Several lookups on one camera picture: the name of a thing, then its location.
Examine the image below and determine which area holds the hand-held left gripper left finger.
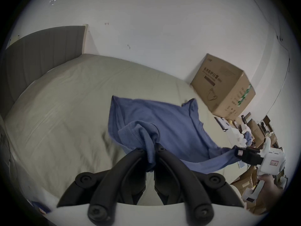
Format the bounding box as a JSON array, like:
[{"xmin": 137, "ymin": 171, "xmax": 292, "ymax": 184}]
[{"xmin": 56, "ymin": 148, "xmax": 148, "ymax": 223}]

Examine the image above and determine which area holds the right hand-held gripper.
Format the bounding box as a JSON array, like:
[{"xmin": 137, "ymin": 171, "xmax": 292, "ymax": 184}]
[{"xmin": 232, "ymin": 136, "xmax": 287, "ymax": 202}]

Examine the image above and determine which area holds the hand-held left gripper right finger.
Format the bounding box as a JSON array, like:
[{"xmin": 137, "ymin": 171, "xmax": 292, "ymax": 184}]
[{"xmin": 154, "ymin": 145, "xmax": 245, "ymax": 223}]

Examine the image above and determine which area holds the blue shirt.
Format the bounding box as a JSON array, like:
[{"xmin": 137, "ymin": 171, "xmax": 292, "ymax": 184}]
[{"xmin": 108, "ymin": 96, "xmax": 242, "ymax": 174}]

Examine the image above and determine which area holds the person's right hand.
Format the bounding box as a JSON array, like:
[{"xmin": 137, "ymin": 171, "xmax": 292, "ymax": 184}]
[{"xmin": 249, "ymin": 174, "xmax": 284, "ymax": 214}]

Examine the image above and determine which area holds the pile of cartons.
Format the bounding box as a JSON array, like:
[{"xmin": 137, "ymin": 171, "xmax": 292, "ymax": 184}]
[{"xmin": 232, "ymin": 113, "xmax": 286, "ymax": 198}]

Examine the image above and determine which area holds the large brown cardboard carton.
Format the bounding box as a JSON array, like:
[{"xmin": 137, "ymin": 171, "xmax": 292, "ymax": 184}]
[{"xmin": 190, "ymin": 53, "xmax": 256, "ymax": 119}]

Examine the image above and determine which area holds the bed with beige sheet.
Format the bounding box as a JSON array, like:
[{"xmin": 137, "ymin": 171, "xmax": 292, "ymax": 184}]
[{"xmin": 1, "ymin": 54, "xmax": 243, "ymax": 211}]

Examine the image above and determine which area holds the grey padded headboard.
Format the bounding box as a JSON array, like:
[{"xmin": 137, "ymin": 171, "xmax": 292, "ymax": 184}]
[{"xmin": 0, "ymin": 25, "xmax": 89, "ymax": 119}]

